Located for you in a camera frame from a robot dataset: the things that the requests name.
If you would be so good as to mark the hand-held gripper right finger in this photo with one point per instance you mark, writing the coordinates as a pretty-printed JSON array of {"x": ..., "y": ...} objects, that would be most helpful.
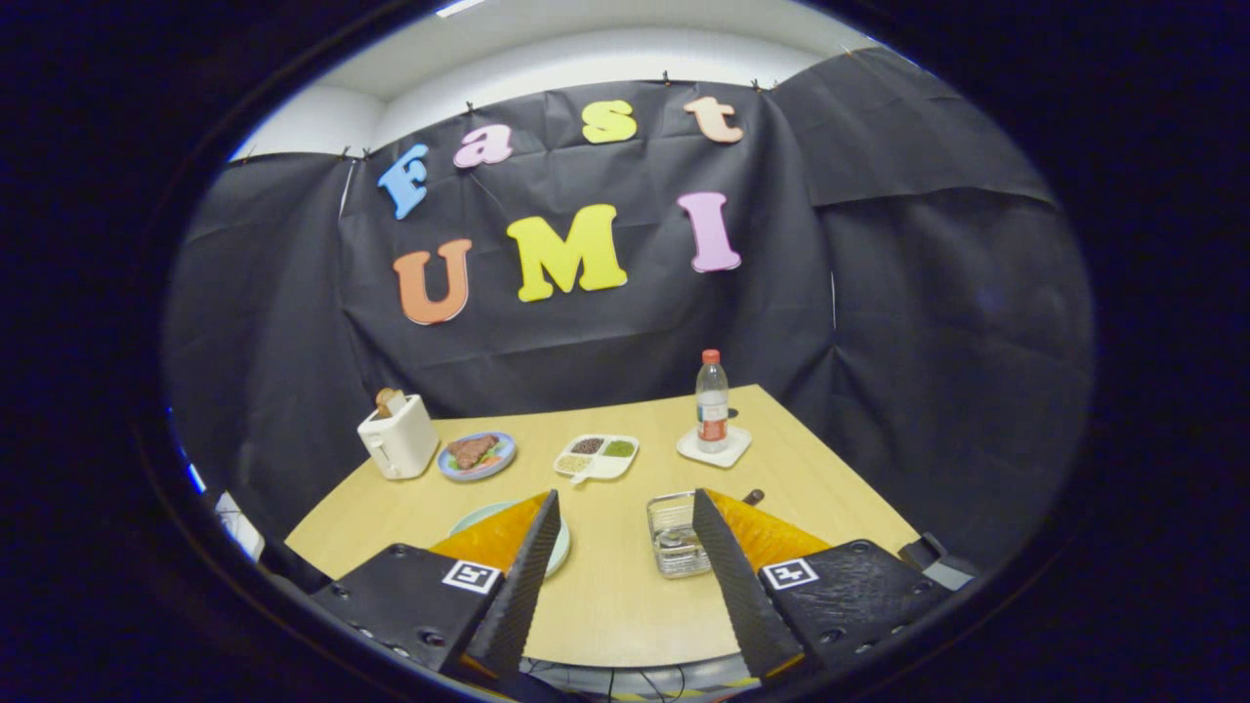
[{"x": 742, "y": 596}]

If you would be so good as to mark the long ceiling light panel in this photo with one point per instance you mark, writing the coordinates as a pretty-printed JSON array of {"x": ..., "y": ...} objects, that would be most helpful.
[{"x": 459, "y": 7}]

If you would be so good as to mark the pale green round plate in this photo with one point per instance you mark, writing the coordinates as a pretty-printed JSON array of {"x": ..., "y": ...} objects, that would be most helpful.
[{"x": 483, "y": 516}]

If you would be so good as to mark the dark grey object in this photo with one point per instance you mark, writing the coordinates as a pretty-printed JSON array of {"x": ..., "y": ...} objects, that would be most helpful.
[{"x": 937, "y": 561}]

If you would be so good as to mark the bright blue-white screen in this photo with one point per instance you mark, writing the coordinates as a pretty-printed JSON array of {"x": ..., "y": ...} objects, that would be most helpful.
[{"x": 196, "y": 477}]

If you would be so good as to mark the black backdrop cloth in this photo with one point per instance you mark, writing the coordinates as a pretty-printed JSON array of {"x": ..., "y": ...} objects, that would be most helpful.
[{"x": 293, "y": 322}]

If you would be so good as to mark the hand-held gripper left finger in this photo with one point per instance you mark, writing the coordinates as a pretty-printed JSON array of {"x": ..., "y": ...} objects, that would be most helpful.
[{"x": 508, "y": 596}]

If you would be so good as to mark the cream white toaster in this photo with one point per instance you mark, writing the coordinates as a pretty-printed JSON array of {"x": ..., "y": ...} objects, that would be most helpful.
[{"x": 400, "y": 444}]

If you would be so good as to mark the clear red-capped water bottle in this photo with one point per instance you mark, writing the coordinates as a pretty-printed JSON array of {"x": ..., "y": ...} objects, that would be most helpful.
[{"x": 712, "y": 405}]

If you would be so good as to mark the toast slice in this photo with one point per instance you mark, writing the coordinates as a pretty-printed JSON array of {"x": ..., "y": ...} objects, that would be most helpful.
[{"x": 389, "y": 400}]

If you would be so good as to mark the brown meat piece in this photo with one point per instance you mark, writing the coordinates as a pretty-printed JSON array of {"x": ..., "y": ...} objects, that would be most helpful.
[{"x": 472, "y": 449}]

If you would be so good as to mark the white divided dish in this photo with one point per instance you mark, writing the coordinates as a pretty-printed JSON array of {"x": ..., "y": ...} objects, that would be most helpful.
[{"x": 598, "y": 459}]

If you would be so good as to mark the blue oval plate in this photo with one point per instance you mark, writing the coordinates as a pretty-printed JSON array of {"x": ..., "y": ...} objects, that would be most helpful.
[{"x": 503, "y": 461}]

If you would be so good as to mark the white square coaster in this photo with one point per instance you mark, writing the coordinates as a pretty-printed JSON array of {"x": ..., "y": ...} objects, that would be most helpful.
[{"x": 734, "y": 444}]

